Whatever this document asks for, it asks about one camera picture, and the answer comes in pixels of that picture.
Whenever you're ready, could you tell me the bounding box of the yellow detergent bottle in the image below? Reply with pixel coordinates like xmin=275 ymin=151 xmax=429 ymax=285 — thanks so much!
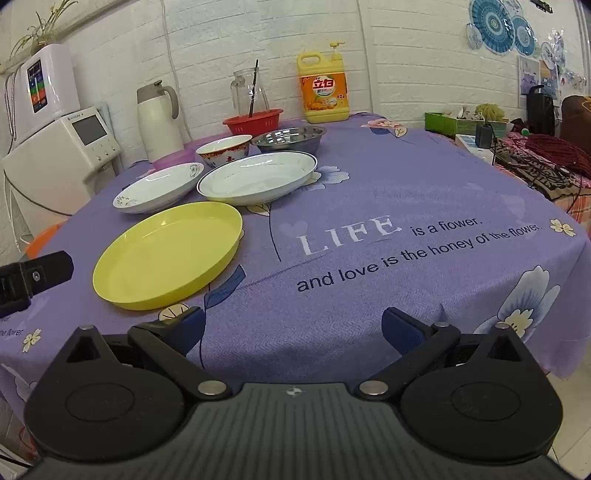
xmin=297 ymin=42 xmax=350 ymax=124

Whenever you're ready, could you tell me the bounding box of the white plate with blue rim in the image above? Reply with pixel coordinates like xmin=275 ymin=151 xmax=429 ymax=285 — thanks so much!
xmin=197 ymin=151 xmax=318 ymax=206

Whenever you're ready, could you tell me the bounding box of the white water purifier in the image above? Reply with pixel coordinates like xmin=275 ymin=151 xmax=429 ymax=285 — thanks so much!
xmin=4 ymin=44 xmax=81 ymax=139

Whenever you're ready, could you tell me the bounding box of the red knitted cloth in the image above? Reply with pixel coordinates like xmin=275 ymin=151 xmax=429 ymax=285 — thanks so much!
xmin=524 ymin=133 xmax=591 ymax=178

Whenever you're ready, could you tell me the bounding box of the stainless steel bowl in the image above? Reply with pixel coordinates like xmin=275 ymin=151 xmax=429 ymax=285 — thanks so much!
xmin=250 ymin=124 xmax=327 ymax=155

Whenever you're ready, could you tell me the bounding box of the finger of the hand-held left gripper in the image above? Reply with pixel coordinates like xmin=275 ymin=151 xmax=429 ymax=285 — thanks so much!
xmin=0 ymin=250 xmax=75 ymax=319

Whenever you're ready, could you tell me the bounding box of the white plate with flower print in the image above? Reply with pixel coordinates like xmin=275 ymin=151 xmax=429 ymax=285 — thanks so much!
xmin=113 ymin=162 xmax=205 ymax=215

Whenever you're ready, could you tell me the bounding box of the small blue paper fan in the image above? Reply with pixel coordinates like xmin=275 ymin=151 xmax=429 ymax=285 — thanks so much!
xmin=510 ymin=16 xmax=536 ymax=58

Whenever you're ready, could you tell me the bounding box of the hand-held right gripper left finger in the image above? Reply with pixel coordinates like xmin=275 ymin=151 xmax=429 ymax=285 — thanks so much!
xmin=64 ymin=305 xmax=232 ymax=398

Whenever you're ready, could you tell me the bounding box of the potted plant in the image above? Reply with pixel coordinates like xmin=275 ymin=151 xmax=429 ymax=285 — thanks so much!
xmin=9 ymin=0 xmax=79 ymax=61

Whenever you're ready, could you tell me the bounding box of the patterned blanket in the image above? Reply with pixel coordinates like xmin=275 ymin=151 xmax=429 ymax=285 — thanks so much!
xmin=489 ymin=134 xmax=591 ymax=222

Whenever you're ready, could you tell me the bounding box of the clear glass pitcher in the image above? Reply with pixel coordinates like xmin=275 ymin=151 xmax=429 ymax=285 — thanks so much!
xmin=229 ymin=67 xmax=271 ymax=118

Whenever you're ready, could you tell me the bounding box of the yellow plastic plate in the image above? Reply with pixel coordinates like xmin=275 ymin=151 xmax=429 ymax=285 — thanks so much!
xmin=92 ymin=201 xmax=244 ymax=311

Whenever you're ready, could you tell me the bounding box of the white box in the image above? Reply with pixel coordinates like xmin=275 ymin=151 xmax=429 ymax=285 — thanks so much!
xmin=455 ymin=133 xmax=495 ymax=160

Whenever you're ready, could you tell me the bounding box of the large blue paper fan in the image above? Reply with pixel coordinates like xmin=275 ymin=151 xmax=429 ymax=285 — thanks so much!
xmin=468 ymin=0 xmax=515 ymax=55

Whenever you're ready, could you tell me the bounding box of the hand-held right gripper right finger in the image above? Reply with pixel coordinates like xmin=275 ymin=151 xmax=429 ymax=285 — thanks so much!
xmin=358 ymin=307 xmax=529 ymax=398

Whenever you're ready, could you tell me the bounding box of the purple floral tablecloth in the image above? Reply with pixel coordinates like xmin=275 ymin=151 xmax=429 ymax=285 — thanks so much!
xmin=0 ymin=113 xmax=589 ymax=416

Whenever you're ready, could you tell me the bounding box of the red plastic basket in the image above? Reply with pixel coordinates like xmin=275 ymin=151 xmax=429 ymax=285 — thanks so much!
xmin=222 ymin=108 xmax=284 ymax=138

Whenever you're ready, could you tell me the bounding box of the black speaker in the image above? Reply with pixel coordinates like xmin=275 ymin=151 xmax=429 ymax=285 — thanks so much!
xmin=526 ymin=84 xmax=556 ymax=136

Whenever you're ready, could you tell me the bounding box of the orange stool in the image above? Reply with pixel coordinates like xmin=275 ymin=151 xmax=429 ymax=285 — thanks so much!
xmin=25 ymin=220 xmax=68 ymax=259

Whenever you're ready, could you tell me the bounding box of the white appliance with screen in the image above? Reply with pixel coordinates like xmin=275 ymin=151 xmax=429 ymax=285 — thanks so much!
xmin=2 ymin=105 xmax=123 ymax=232

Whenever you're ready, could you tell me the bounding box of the white thermos jug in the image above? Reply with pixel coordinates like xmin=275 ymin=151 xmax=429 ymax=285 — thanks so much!
xmin=136 ymin=80 xmax=185 ymax=164

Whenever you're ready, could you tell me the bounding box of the white bowl with red pattern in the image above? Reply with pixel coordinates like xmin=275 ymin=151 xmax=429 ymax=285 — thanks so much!
xmin=195 ymin=134 xmax=253 ymax=169

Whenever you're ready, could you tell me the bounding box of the green box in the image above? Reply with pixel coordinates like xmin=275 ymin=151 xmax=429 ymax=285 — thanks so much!
xmin=425 ymin=111 xmax=509 ymax=138

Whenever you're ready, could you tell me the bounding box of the yellow loofah sponge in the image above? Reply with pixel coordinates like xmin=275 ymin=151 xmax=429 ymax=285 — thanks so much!
xmin=475 ymin=102 xmax=509 ymax=121

